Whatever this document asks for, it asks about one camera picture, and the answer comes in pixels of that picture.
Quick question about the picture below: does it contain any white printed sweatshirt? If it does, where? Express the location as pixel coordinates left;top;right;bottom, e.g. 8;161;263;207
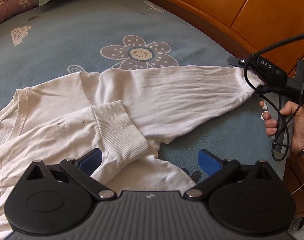
0;66;261;239

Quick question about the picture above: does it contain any person's right hand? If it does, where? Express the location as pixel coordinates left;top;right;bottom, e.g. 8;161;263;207
259;100;304;159

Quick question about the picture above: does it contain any orange wooden headboard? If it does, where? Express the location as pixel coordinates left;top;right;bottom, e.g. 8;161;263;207
129;0;304;218

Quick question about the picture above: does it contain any blue floral bed sheet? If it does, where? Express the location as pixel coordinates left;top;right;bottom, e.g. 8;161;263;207
0;0;286;181

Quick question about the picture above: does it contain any black cable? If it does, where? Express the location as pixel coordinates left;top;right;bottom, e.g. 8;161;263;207
243;31;304;162

